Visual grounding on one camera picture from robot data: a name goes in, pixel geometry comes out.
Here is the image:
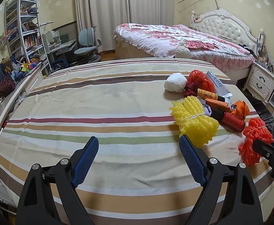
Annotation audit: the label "orange label brown bottle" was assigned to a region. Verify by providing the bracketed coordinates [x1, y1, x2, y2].
[196, 88, 231, 103]

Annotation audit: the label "white foam ball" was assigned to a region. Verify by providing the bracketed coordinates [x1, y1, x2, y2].
[164, 73, 187, 92]

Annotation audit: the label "lavender crumpled paper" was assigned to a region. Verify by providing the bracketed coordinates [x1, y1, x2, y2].
[200, 99, 212, 116]

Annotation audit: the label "white bed frame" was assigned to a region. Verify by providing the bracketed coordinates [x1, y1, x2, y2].
[114, 39, 251, 81]

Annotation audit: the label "black bag trash bin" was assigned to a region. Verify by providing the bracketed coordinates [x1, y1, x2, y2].
[242, 89, 274, 136]

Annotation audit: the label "orange paper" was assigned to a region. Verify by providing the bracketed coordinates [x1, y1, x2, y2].
[205, 99, 249, 120]

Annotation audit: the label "orange-red foam net bundle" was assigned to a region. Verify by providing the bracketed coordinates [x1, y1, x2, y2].
[238, 117, 274, 168]

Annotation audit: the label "striped bed sheet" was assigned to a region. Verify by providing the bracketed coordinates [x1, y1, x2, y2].
[0, 58, 246, 224]

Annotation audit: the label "red label black bottle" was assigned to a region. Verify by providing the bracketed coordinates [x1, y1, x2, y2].
[211, 108, 245, 133]

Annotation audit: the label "grey study desk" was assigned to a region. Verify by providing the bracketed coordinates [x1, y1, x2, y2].
[41, 31, 77, 71]

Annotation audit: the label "red-orange mesh net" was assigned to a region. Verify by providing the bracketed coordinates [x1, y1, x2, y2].
[187, 70, 216, 93]

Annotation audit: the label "beige curtains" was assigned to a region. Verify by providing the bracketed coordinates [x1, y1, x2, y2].
[75, 0, 174, 51]

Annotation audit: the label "dark red ribbon cloth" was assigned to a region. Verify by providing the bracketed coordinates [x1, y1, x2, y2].
[184, 83, 199, 98]

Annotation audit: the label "floral pink quilt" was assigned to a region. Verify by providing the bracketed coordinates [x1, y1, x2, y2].
[114, 23, 254, 73]

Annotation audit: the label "white round bedpost ball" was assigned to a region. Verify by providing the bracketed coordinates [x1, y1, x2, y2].
[175, 47, 191, 59]

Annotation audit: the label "grey blue desk chair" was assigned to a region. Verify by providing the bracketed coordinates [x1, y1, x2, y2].
[74, 26, 102, 65]

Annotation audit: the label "yellow foam fruit net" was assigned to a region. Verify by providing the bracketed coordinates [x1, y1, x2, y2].
[169, 96, 219, 148]

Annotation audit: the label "white tufted headboard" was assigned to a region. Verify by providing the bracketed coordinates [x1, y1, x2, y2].
[190, 8, 265, 53]

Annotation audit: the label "dark red knitted item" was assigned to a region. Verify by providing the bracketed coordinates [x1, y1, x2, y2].
[0, 76, 16, 99]

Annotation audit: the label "white bookshelf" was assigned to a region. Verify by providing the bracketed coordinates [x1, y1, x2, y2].
[4, 0, 51, 76]

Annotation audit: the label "white bedside nightstand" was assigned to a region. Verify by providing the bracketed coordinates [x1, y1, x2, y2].
[243, 62, 274, 105]

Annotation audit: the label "silver white powder sachet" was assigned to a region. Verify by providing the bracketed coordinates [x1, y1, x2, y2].
[206, 71, 233, 98]

